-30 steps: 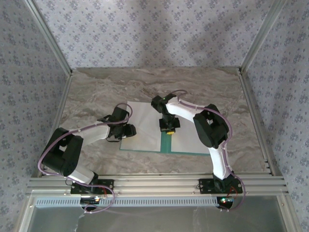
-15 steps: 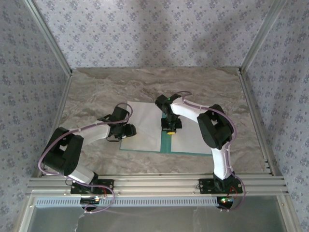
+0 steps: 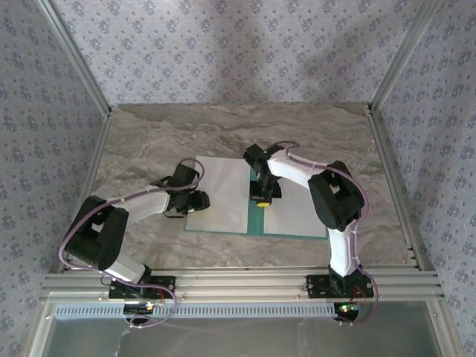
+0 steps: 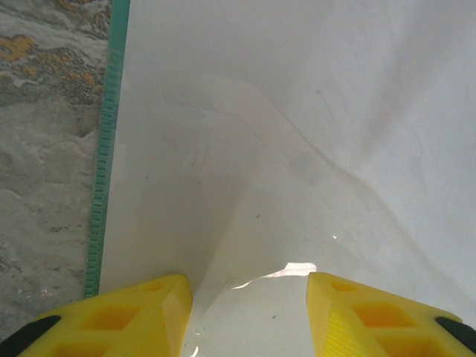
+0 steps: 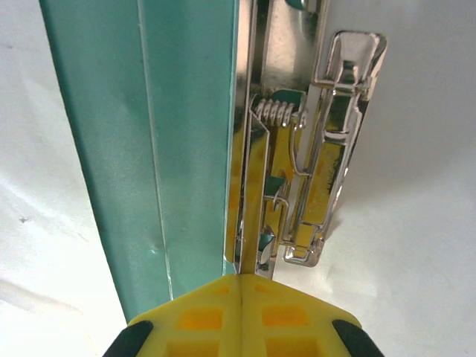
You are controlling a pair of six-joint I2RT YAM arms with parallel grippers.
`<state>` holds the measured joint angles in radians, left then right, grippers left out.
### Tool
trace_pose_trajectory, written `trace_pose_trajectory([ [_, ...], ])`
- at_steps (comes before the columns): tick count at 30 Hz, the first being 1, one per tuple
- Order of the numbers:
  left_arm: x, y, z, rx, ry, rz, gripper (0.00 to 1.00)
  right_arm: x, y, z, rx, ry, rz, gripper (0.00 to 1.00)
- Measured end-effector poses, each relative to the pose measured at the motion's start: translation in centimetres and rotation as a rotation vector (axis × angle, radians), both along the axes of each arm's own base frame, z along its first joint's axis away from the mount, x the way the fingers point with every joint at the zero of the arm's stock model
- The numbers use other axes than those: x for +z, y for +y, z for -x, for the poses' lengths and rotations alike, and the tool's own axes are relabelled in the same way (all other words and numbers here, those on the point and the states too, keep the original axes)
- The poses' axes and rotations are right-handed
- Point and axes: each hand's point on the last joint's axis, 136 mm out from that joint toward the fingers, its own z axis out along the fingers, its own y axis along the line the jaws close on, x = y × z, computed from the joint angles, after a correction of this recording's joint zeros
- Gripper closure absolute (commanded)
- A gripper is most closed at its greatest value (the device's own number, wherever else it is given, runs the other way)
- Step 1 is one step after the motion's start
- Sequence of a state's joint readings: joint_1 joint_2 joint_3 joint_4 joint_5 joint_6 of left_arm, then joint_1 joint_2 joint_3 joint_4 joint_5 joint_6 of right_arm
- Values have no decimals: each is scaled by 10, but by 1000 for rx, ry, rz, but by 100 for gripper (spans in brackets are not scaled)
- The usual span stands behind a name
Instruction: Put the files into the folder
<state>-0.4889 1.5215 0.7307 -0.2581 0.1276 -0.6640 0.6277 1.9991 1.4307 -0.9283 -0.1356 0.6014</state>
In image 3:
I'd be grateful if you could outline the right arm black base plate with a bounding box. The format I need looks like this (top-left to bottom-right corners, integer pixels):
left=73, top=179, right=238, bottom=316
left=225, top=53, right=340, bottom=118
left=305, top=274, right=375, bottom=300

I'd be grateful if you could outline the green paper folder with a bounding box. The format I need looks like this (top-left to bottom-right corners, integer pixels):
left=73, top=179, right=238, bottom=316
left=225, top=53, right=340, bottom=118
left=184, top=155, right=329, bottom=242

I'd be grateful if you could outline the white paper sheet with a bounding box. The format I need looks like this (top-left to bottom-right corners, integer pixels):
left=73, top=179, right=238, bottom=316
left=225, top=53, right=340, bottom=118
left=184, top=155, right=251, bottom=234
left=263, top=174, right=329, bottom=239

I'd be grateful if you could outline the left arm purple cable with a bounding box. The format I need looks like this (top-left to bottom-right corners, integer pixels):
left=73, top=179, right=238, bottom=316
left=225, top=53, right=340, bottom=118
left=58, top=158, right=207, bottom=332

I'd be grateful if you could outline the aluminium mounting rail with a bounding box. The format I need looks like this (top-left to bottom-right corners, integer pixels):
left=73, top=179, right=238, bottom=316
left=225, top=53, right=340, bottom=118
left=40, top=270, right=446, bottom=303

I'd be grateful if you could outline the aluminium frame post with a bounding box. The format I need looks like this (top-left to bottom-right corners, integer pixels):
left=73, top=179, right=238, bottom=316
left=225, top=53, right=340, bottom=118
left=36, top=0, right=114, bottom=118
left=367, top=0, right=446, bottom=113

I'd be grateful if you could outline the grey slotted cable duct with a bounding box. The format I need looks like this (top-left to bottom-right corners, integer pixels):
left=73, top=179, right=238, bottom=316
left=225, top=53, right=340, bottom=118
left=54, top=303, right=338, bottom=320

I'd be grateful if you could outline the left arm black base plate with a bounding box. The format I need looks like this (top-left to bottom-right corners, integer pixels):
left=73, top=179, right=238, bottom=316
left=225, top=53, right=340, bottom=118
left=107, top=274, right=178, bottom=300

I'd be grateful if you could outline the aluminium table side rail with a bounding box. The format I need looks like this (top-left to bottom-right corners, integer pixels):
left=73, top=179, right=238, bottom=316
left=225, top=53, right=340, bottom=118
left=366, top=106, right=438, bottom=274
left=50, top=111, right=115, bottom=276

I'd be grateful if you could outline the steel panel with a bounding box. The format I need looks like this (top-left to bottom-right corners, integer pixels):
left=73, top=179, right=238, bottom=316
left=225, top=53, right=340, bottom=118
left=29, top=293, right=463, bottom=357

